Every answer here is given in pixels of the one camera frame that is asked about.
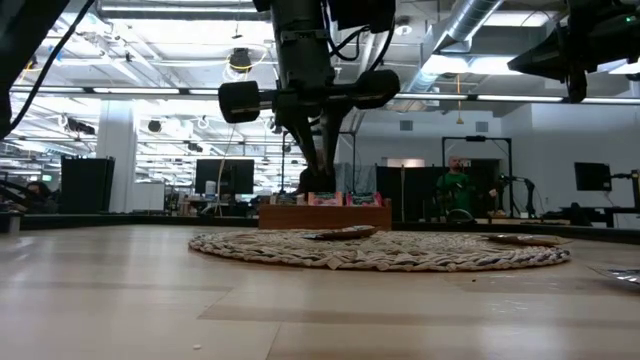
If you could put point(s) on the black ceiling spotlight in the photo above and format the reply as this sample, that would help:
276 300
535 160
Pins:
240 60

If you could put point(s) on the round woven straw placemat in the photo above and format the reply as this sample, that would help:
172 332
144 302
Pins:
380 257

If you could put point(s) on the black cabinet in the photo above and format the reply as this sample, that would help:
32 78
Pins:
86 185

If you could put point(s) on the background black robot arm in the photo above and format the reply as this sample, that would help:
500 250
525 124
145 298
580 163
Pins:
512 178

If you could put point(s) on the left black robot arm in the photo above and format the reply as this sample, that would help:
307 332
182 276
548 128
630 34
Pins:
300 45

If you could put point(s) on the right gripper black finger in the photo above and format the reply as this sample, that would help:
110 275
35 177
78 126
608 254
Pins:
547 50
550 67

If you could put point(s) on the black computer monitor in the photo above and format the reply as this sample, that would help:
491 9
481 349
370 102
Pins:
592 176
225 176

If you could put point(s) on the silver ribbed ventilation duct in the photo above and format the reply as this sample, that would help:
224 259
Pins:
470 17

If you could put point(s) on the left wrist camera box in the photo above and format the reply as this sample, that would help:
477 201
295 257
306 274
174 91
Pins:
362 15

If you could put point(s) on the wooden three-compartment box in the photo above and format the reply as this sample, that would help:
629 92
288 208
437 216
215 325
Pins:
320 217

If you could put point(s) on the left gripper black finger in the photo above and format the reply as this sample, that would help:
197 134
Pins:
307 145
335 140

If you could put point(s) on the black rig frame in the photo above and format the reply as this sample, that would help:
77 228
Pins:
475 138
283 160

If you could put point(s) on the orange tea sachet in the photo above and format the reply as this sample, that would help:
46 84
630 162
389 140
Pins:
325 198

